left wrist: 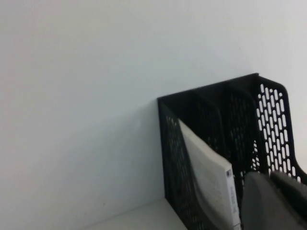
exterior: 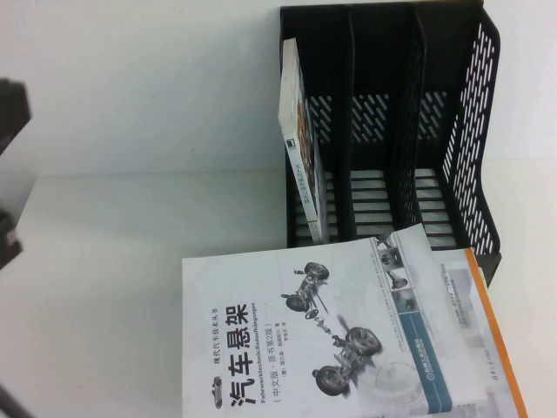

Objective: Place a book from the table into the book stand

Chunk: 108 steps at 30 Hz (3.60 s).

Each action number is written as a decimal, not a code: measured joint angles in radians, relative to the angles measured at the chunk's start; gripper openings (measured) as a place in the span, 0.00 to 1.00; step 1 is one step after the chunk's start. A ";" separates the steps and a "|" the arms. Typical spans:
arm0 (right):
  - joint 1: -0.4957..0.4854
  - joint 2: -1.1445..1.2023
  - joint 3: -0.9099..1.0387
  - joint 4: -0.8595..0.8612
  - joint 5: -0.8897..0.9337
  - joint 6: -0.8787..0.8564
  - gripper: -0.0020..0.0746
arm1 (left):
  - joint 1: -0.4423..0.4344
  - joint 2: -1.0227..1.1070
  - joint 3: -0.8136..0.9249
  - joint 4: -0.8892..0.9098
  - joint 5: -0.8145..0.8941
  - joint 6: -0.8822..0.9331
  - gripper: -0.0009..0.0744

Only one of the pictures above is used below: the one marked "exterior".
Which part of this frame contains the orange-edged grey book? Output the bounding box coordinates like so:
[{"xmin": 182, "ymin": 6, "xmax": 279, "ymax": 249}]
[{"xmin": 428, "ymin": 247, "xmax": 530, "ymax": 418}]

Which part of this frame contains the grey car suspension book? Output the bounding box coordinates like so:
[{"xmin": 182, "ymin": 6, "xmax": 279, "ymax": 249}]
[{"xmin": 180, "ymin": 224, "xmax": 480, "ymax": 418}]

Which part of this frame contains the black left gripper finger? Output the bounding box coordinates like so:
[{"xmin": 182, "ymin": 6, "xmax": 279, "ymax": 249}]
[
  {"xmin": 0, "ymin": 208, "xmax": 23, "ymax": 270},
  {"xmin": 0, "ymin": 77, "xmax": 34, "ymax": 158}
]

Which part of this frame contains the white self-driving car book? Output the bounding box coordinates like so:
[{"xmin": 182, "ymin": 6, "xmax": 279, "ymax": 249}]
[{"xmin": 278, "ymin": 37, "xmax": 331, "ymax": 244}]

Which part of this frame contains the black plastic book stand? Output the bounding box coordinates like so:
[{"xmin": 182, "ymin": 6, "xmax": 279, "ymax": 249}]
[{"xmin": 278, "ymin": 3, "xmax": 508, "ymax": 288}]

